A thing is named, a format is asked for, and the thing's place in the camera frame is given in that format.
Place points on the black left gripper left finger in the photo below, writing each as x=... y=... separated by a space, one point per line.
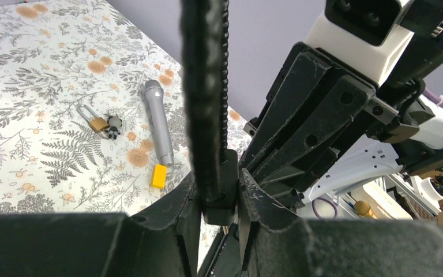
x=161 y=240

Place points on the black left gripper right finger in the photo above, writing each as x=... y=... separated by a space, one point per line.
x=274 y=241

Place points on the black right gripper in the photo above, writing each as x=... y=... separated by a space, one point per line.
x=326 y=127

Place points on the small brass padlock keys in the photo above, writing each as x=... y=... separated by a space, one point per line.
x=110 y=127

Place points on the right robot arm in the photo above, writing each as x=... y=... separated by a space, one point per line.
x=423 y=54

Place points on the grey marker yellow cap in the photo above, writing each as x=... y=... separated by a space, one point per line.
x=153 y=94

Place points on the floral table cloth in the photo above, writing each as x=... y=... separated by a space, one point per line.
x=55 y=55

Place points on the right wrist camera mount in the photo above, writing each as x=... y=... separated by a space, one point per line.
x=364 y=34

